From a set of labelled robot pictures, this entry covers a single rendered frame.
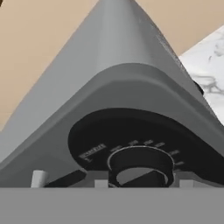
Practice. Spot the grey toaster oven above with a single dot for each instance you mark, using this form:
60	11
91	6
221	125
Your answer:
116	73

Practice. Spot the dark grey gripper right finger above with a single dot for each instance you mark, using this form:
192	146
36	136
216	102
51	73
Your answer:
186	183

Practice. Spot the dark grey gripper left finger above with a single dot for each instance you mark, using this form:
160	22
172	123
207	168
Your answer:
100	183

